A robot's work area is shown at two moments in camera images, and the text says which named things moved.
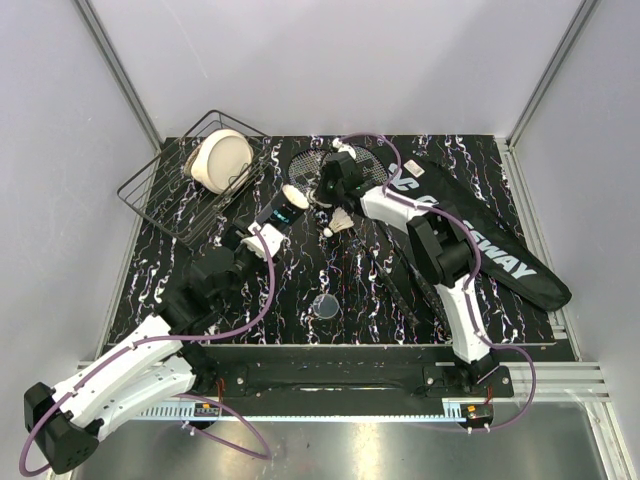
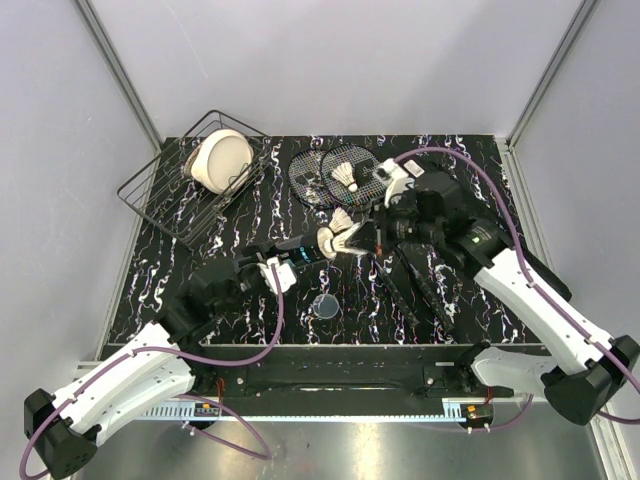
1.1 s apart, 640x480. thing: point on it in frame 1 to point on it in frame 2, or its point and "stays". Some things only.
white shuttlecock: x=311 y=199 to x=330 y=245
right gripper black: x=325 y=175 to x=364 y=237
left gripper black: x=233 y=240 to x=252 y=262
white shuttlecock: x=339 y=221 stays
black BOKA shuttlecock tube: x=288 y=207 to x=303 y=250
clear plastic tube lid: x=326 y=306 stays
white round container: x=220 y=161 stays
